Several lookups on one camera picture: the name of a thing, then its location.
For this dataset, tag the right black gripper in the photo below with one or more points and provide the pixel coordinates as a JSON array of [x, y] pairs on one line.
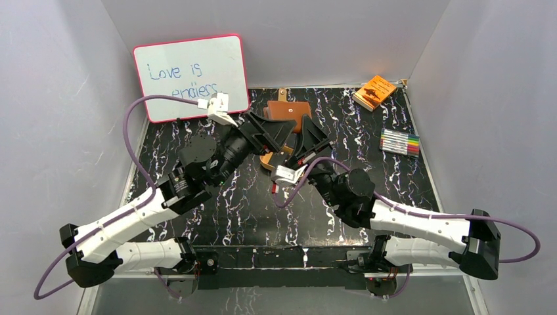
[[313, 142]]

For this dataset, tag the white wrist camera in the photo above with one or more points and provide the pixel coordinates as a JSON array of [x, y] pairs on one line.
[[217, 109], [282, 176]]

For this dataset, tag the orange oval tray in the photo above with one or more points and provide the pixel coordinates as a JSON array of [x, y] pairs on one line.
[[272, 159]]

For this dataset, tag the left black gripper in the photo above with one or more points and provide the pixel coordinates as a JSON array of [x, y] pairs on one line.
[[253, 136]]

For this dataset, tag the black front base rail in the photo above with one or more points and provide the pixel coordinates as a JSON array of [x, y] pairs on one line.
[[284, 266]]

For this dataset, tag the coloured marker pen set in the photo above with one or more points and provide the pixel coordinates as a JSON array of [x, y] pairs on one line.
[[400, 143]]

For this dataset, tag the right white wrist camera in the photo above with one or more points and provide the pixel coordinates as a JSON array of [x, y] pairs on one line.
[[282, 176]]

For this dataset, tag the orange book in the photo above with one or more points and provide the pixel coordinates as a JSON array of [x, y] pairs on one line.
[[373, 93]]

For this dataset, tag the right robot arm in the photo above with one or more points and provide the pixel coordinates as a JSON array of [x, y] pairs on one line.
[[470, 243]]

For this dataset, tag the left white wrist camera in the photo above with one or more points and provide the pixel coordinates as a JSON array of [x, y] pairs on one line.
[[217, 109]]

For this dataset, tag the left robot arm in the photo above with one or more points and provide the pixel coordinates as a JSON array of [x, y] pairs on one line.
[[99, 250]]

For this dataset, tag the pink framed whiteboard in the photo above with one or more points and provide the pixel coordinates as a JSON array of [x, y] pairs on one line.
[[192, 69]]

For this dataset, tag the brown leather card holder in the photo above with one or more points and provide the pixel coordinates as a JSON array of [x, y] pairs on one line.
[[282, 109]]

